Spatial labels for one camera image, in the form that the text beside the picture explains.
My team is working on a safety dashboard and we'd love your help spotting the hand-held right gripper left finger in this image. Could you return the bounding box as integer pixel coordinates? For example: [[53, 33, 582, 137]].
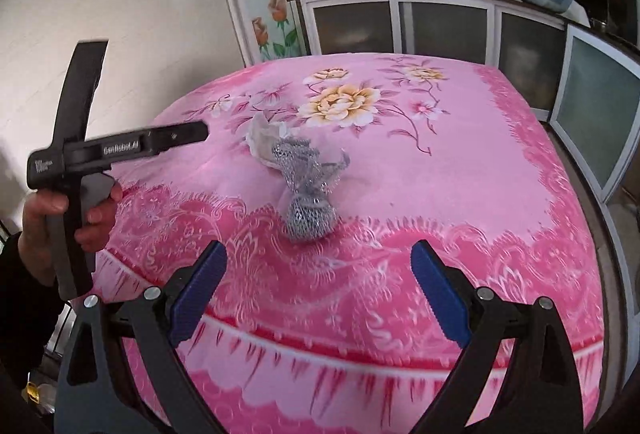
[[54, 241, 228, 434]]

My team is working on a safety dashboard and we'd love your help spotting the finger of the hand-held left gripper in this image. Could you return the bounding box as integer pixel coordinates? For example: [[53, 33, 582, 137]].
[[149, 121, 210, 153]]

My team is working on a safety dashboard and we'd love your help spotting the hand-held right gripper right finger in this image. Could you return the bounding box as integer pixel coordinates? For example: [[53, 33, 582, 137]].
[[410, 239, 586, 434]]

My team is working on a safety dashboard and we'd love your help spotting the white wrapper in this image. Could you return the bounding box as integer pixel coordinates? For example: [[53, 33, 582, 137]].
[[247, 114, 301, 169]]

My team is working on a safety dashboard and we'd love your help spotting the silver mesh bag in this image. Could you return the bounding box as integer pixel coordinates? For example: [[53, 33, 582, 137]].
[[270, 136, 351, 245]]

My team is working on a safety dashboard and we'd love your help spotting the person's left hand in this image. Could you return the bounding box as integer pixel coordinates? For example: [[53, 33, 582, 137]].
[[20, 180, 123, 288]]

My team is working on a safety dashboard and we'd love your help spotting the pink floral blanket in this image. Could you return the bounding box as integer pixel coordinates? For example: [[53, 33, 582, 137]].
[[92, 52, 606, 434]]

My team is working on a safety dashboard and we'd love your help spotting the grey glass-door cabinet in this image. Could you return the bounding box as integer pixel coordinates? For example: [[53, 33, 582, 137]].
[[287, 0, 640, 205]]

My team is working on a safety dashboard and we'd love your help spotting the black microwave oven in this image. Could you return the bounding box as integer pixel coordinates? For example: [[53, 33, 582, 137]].
[[605, 0, 640, 45]]

